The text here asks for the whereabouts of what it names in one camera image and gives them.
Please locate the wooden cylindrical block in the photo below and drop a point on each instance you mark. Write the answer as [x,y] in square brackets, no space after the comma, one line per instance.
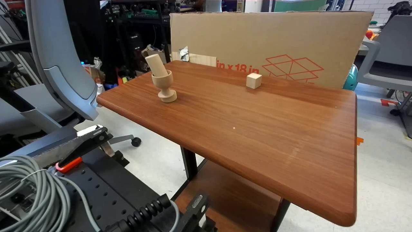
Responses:
[156,64]

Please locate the wooden goblet cup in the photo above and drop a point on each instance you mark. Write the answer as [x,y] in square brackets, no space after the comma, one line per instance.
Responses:
[163,84]

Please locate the small wooden cube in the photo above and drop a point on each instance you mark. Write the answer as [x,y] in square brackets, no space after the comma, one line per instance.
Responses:
[254,80]

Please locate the lower wooden table shelf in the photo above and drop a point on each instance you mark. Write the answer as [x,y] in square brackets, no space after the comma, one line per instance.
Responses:
[234,202]

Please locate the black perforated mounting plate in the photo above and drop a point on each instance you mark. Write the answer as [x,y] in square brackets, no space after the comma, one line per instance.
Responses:
[117,200]

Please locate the large cardboard box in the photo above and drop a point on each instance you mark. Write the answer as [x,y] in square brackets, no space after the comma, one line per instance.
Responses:
[314,48]

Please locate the green board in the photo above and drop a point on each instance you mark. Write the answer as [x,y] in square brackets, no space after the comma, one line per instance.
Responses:
[297,5]

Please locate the grey office chair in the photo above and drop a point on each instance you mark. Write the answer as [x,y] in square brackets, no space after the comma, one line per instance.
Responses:
[67,93]

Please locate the grey chair at right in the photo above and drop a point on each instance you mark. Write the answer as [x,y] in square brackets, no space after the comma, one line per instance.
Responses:
[387,63]

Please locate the orange handled clamp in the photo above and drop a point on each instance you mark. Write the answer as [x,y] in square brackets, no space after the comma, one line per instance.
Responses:
[68,166]

